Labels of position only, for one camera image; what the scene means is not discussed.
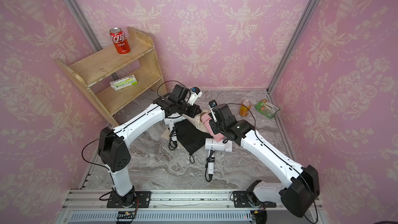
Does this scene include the pink hair dryer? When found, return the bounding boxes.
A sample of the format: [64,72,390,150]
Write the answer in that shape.
[201,113,225,143]

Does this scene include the beige hair dryer bag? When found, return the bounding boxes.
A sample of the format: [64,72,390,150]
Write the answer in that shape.
[182,110,210,134]

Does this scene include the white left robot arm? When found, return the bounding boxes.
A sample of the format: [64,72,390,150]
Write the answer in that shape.
[97,84,202,208]

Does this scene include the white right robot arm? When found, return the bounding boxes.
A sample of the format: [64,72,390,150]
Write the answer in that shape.
[209,100,320,218]

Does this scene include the white hair dryer left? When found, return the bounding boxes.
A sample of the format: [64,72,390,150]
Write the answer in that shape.
[164,114,186,151]

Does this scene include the white hair dryer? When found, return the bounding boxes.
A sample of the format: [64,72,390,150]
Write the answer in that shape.
[164,114,186,151]
[204,137,234,183]

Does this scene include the white hair dryer right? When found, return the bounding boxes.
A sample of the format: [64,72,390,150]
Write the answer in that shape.
[204,137,234,183]

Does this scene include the orange soda can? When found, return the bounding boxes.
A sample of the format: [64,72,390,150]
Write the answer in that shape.
[239,100,251,117]

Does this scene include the green snack packet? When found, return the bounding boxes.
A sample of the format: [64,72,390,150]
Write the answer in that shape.
[256,99,280,119]

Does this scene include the green white box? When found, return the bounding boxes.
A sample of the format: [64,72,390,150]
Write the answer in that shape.
[110,75,137,91]

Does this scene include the wooden two-tier shelf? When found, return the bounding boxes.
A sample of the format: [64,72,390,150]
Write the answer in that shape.
[55,27,167,126]

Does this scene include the red cola can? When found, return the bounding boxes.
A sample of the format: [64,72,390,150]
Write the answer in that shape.
[109,28,131,55]

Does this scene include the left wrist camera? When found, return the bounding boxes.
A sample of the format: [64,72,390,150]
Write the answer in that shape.
[187,87,203,106]

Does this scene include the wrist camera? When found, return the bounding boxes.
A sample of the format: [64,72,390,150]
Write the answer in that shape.
[209,100,218,122]
[187,87,203,106]

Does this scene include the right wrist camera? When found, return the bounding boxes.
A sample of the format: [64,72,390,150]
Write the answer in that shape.
[209,100,218,122]

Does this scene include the black drawstring bag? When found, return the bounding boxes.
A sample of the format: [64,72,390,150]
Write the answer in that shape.
[175,120,212,164]

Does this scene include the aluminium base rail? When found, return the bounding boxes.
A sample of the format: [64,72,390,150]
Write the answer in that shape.
[56,189,326,224]

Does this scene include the left aluminium corner post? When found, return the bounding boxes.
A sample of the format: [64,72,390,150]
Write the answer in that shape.
[64,0,102,52]

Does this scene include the aluminium corner post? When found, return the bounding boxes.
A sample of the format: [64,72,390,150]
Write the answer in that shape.
[267,0,320,95]
[64,0,102,52]

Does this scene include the right aluminium corner post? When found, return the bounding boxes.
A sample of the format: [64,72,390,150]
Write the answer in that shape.
[267,0,320,95]

